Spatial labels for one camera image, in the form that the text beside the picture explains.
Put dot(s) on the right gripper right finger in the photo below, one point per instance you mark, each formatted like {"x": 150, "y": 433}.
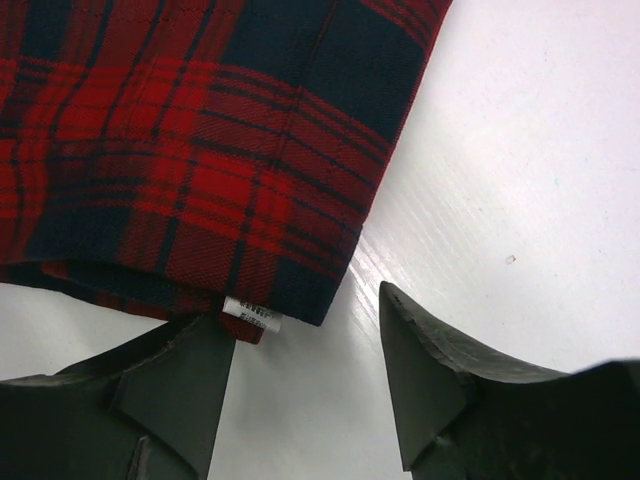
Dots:
{"x": 464, "y": 410}

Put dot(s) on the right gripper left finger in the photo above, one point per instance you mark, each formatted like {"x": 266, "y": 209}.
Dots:
{"x": 147, "y": 409}

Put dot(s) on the red plaid pleated skirt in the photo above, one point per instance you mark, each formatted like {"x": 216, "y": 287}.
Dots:
{"x": 158, "y": 157}

